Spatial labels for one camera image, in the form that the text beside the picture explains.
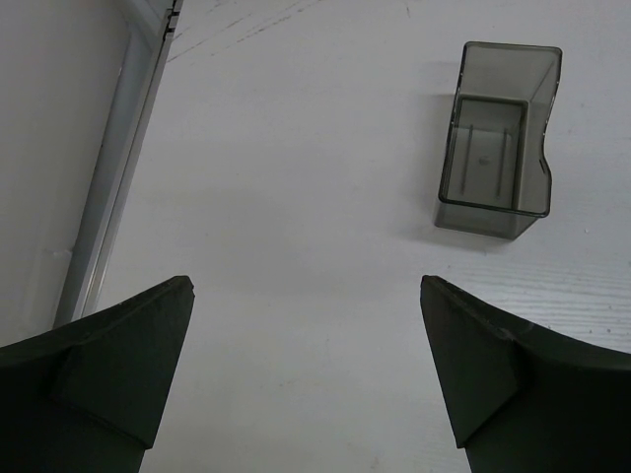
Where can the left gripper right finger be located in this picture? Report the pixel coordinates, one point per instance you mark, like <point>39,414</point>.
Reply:
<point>521,397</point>

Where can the aluminium left rail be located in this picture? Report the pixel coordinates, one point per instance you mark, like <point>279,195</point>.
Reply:
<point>151,26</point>

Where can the smoky transparent plastic bin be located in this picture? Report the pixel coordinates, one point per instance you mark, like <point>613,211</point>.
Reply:
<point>496,180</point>

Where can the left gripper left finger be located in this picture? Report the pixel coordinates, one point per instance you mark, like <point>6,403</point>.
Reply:
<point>89,396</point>

